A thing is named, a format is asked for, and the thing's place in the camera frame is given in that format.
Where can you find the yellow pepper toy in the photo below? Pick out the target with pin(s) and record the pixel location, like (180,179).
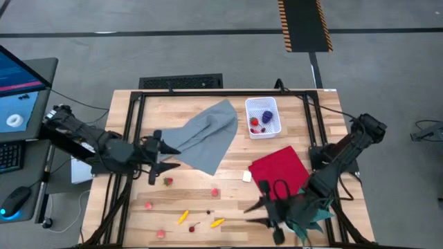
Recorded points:
(183,216)

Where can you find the white box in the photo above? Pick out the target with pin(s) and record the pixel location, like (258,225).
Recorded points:
(81,171)

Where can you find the black keyboard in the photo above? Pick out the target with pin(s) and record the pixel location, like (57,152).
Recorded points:
(10,157)

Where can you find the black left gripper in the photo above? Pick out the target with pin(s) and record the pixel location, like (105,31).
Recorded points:
(147,155)

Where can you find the black computer mouse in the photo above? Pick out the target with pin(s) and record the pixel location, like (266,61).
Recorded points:
(15,200)

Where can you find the white perforated plastic basket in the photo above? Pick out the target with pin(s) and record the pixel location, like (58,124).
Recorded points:
(273,103)

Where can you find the black floor vent grille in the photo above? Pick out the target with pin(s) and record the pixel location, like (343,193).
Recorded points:
(180,82)

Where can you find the large red toy strawberry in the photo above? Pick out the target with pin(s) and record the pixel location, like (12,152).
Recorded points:
(254,121)

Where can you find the red toy strawberry green leaves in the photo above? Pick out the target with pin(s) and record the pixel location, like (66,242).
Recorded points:
(167,181)

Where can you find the black mat with orange stripes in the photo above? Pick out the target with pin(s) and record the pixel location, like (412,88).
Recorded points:
(304,26)

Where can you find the pink toy berry ball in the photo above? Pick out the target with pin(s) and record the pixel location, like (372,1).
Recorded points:
(215,192)
(160,234)
(254,130)
(149,205)

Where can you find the grey side desk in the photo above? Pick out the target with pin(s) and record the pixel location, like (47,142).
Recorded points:
(31,180)

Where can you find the purple toy grape bunch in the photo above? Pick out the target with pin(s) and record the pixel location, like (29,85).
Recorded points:
(266,116)

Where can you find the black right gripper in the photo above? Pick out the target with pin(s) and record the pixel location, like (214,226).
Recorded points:
(280,214)

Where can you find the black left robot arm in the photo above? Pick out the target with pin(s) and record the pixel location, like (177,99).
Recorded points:
(86,138)

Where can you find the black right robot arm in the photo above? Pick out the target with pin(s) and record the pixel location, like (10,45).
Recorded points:
(342,152)

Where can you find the grey cloth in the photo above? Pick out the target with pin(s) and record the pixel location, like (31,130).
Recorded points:
(204,138)

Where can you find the red cloth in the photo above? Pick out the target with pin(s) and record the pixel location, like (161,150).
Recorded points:
(277,166)

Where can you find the monitor with dark blue screen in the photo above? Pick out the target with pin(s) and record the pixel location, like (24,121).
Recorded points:
(17,74)

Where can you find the yellow toy banana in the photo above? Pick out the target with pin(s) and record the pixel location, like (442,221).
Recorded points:
(217,223)

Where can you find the teal artificial succulent plant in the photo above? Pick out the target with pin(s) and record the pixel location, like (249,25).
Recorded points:
(311,216)

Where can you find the white plant pot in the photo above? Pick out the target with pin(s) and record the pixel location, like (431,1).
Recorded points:
(283,227)

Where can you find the grey screen with light-blue picture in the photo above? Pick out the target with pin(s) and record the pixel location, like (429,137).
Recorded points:
(17,110)

